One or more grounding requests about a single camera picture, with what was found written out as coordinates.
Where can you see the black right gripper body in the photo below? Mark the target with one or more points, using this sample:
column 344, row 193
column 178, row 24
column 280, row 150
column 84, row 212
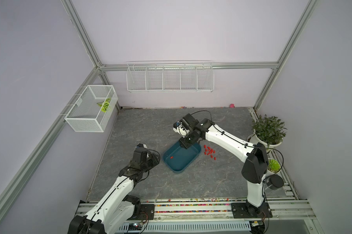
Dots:
column 190, row 138

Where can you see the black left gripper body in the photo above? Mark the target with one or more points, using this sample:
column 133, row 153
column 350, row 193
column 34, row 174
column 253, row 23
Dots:
column 151, row 161

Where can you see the teal plastic storage box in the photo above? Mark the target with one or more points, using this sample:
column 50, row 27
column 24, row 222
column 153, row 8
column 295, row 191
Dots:
column 182, row 157

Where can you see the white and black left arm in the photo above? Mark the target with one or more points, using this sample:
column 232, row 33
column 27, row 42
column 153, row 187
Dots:
column 117, row 206

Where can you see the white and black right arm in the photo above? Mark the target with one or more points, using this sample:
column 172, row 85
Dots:
column 254, row 156

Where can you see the green item in basket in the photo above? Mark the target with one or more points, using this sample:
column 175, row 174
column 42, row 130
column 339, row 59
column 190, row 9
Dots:
column 104, row 105

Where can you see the green circuit board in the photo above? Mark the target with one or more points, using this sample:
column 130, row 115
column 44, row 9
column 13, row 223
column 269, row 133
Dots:
column 134, row 227

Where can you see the white plant pot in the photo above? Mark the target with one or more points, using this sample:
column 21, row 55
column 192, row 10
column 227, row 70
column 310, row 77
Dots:
column 253, row 138

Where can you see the green potted plant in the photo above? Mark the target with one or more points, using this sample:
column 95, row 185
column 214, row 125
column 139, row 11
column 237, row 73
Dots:
column 270, row 130

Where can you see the small green plant pot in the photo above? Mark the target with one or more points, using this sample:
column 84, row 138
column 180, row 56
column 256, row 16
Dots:
column 274, row 167

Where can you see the white ventilation grille strip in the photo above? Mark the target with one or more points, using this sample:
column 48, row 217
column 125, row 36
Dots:
column 187, row 227

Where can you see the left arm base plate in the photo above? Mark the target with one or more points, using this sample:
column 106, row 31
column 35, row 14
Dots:
column 143, row 212

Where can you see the white wire wall shelf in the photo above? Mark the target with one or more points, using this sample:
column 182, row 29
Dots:
column 170, row 76

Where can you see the white mesh wall basket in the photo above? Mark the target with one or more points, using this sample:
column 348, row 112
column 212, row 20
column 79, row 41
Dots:
column 85, row 115

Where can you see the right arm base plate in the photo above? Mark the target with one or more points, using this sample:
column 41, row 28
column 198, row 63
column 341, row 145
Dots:
column 247, row 210

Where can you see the aluminium rail bed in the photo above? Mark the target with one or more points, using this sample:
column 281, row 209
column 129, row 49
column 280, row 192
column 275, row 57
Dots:
column 190, row 210

